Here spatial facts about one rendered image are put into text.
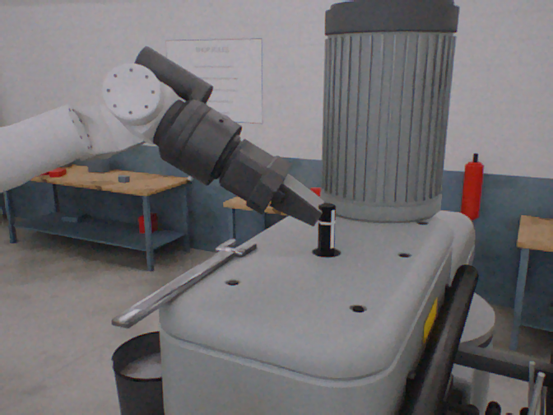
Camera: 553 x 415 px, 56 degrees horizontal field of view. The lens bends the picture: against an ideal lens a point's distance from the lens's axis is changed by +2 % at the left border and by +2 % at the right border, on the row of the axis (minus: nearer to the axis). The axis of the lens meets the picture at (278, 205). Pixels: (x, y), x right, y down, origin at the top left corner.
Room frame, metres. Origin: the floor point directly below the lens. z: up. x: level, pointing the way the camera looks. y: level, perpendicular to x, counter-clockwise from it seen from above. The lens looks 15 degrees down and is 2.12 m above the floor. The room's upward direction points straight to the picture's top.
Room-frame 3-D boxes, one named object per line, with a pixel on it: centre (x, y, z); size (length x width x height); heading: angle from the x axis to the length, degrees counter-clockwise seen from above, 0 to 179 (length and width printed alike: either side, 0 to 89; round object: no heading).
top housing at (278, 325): (0.64, -0.07, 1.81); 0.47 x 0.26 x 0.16; 154
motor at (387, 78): (0.85, -0.17, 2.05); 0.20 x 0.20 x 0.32
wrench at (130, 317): (0.54, 0.10, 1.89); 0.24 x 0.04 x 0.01; 156
